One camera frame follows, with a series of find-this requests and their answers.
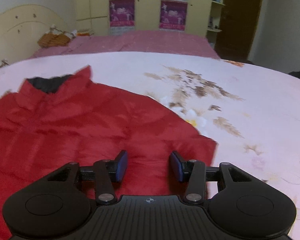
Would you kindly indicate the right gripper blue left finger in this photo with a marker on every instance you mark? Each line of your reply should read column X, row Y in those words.
column 111, row 170

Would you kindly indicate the orange patterned pillow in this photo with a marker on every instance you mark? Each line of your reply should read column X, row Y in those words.
column 56, row 38

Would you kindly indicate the pink checked bed sheet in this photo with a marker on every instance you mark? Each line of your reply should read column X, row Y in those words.
column 153, row 41

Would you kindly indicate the cream round headboard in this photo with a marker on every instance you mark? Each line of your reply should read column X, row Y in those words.
column 20, row 29

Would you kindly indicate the purple poster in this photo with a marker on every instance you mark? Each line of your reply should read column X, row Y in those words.
column 173, row 15
column 122, row 13

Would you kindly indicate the cream wardrobe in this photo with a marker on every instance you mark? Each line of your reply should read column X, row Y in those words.
column 93, row 15

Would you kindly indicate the red down jacket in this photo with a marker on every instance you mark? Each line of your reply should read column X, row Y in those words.
column 51, row 122

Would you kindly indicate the lower right purple poster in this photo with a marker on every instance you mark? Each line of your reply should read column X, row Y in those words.
column 173, row 15

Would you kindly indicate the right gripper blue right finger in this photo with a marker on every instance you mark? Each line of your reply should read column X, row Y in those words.
column 183, row 169

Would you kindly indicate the lower left purple poster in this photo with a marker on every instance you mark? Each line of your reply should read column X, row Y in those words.
column 122, row 13

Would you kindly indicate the brown wooden door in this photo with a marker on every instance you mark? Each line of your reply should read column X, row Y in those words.
column 238, row 24

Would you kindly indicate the pink floral quilt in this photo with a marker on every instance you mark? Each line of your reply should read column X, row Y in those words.
column 252, row 112

